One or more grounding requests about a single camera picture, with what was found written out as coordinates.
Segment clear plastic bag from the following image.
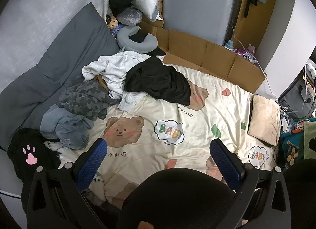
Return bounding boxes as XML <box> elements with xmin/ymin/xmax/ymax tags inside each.
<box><xmin>117</xmin><ymin>7</ymin><xmax>143</xmax><ymax>25</ymax></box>

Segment grey camouflage jacket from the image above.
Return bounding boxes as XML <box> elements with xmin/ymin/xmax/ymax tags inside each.
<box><xmin>59</xmin><ymin>81</ymin><xmax>121</xmax><ymax>121</ymax></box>

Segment brown cloth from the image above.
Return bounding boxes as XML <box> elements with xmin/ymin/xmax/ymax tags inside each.
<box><xmin>95</xmin><ymin>74</ymin><xmax>109</xmax><ymax>88</ymax></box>

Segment teal printed blanket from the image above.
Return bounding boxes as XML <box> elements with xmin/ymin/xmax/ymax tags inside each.
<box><xmin>279</xmin><ymin>118</ymin><xmax>316</xmax><ymax>170</ymax></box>

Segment brown teddy bear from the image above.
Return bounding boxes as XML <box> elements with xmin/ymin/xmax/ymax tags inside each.
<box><xmin>106</xmin><ymin>15</ymin><xmax>119</xmax><ymax>31</ymax></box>

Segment black paw print garment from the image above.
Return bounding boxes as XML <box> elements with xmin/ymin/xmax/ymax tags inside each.
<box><xmin>7</xmin><ymin>128</ymin><xmax>62</xmax><ymax>210</ymax></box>

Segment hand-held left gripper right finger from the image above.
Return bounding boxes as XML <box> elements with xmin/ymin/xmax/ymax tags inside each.
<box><xmin>209</xmin><ymin>138</ymin><xmax>292</xmax><ymax>229</ymax></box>

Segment black cartoon print t-shirt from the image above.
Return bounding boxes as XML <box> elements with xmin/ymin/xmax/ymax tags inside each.
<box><xmin>124</xmin><ymin>56</ymin><xmax>192</xmax><ymax>107</ymax></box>

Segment flattened cardboard sheet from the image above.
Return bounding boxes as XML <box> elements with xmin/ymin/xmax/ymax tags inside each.
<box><xmin>138</xmin><ymin>19</ymin><xmax>267</xmax><ymax>95</ymax></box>

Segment small black cloth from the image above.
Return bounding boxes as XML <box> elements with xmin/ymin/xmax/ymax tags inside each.
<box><xmin>145</xmin><ymin>47</ymin><xmax>167</xmax><ymax>58</ymax></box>

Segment white spotted fleece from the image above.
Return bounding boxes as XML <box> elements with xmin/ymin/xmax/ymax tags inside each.
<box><xmin>43</xmin><ymin>140</ymin><xmax>106</xmax><ymax>205</ymax></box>

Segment cream bear print bed sheet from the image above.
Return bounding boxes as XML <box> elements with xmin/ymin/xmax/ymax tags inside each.
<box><xmin>59</xmin><ymin>63</ymin><xmax>280</xmax><ymax>210</ymax></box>

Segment purple packet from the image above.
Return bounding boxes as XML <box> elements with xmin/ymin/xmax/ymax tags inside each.
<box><xmin>233</xmin><ymin>45</ymin><xmax>257</xmax><ymax>62</ymax></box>

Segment grey bag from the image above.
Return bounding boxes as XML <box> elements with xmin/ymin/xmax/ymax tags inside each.
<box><xmin>278</xmin><ymin>76</ymin><xmax>316</xmax><ymax>118</ymax></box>

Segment blue denim jeans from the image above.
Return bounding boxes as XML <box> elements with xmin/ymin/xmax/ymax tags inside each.
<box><xmin>39</xmin><ymin>105</ymin><xmax>94</xmax><ymax>150</ymax></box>

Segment white hoodie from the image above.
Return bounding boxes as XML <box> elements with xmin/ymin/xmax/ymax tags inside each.
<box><xmin>82</xmin><ymin>51</ymin><xmax>151</xmax><ymax>112</ymax></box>

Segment wooden panel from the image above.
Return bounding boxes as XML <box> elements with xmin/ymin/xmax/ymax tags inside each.
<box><xmin>233</xmin><ymin>0</ymin><xmax>279</xmax><ymax>44</ymax></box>

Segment person's leg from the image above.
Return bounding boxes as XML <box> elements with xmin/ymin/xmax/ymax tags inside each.
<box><xmin>122</xmin><ymin>168</ymin><xmax>237</xmax><ymax>229</ymax></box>
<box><xmin>283</xmin><ymin>160</ymin><xmax>316</xmax><ymax>229</ymax></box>

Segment white cable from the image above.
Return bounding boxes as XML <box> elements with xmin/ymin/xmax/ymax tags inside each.
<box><xmin>232</xmin><ymin>26</ymin><xmax>278</xmax><ymax>99</ymax></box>

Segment grey neck pillow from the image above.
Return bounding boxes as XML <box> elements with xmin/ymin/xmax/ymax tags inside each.
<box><xmin>116</xmin><ymin>25</ymin><xmax>158</xmax><ymax>53</ymax></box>

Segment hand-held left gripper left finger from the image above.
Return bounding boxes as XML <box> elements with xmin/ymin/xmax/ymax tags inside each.
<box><xmin>26</xmin><ymin>138</ymin><xmax>109</xmax><ymax>229</ymax></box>

